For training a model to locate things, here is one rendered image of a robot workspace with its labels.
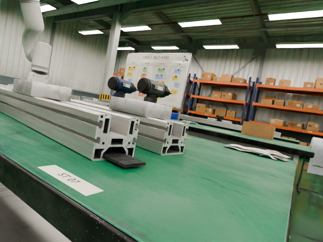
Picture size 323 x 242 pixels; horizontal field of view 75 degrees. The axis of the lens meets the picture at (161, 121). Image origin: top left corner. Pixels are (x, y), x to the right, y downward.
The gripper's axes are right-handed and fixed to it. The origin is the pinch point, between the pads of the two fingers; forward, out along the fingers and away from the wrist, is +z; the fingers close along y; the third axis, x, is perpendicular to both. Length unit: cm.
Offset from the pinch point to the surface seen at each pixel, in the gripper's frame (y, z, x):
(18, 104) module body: 24, -1, 58
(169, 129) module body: 3, -2, 99
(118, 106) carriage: 5, -6, 81
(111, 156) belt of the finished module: 21, 3, 101
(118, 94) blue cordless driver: -16, -11, 52
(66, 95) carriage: 15, -6, 67
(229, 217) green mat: 20, 4, 123
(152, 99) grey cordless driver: -16, -10, 74
